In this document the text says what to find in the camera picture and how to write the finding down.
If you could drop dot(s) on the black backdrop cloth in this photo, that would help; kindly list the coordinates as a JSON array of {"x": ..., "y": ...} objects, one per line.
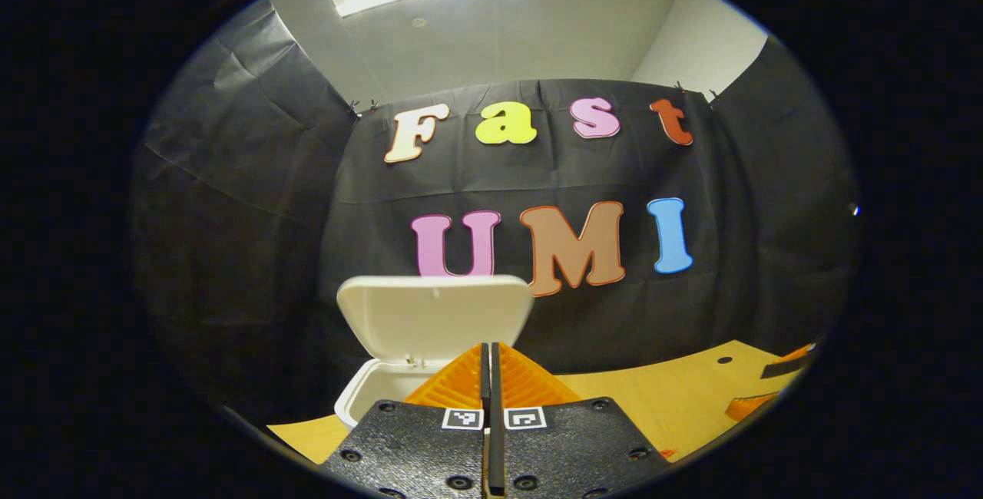
[{"x": 461, "y": 169}]

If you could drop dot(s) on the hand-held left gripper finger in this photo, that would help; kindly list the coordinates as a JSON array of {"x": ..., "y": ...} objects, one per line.
[
  {"x": 496, "y": 407},
  {"x": 484, "y": 384}
]

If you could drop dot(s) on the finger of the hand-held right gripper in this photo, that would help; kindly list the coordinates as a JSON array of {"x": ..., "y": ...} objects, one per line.
[
  {"x": 749, "y": 405},
  {"x": 787, "y": 367}
]

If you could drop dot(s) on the white desktop garbage bin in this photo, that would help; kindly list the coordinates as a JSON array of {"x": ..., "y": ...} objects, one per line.
[{"x": 430, "y": 318}]

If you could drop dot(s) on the wooden desktop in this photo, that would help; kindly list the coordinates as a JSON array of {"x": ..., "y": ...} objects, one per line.
[{"x": 653, "y": 407}]

